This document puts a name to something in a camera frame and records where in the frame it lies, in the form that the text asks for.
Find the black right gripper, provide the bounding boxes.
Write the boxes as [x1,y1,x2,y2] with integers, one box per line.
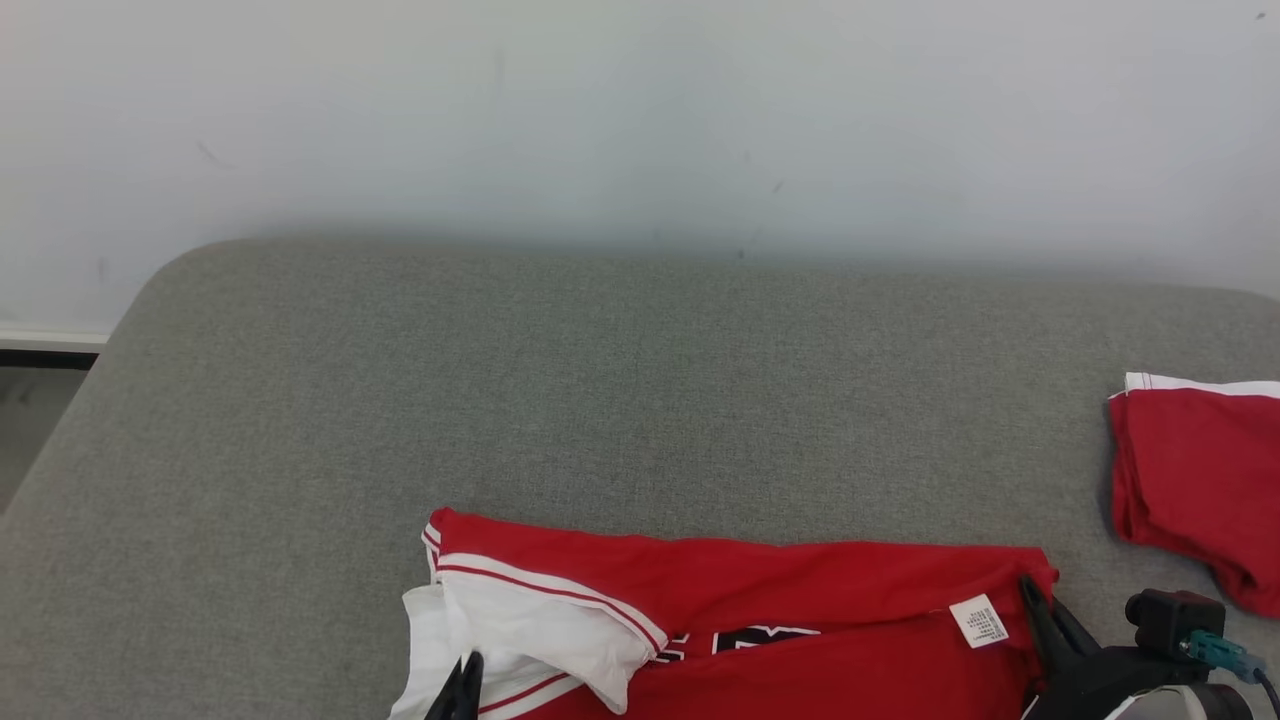
[1017,575,1213,720]

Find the red shorts with white waistband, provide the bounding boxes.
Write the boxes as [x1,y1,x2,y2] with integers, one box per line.
[1107,371,1280,619]

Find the red basketball jersey number 23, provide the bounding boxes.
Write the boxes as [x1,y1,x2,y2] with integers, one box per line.
[387,506,1062,720]

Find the grey fabric sofa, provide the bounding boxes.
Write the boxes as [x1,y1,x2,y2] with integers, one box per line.
[0,238,1280,720]

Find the teal right camera connector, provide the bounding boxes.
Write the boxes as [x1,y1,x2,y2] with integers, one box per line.
[1179,629,1268,687]

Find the white and black wall baseboard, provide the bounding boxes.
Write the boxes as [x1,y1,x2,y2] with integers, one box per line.
[0,328,110,372]

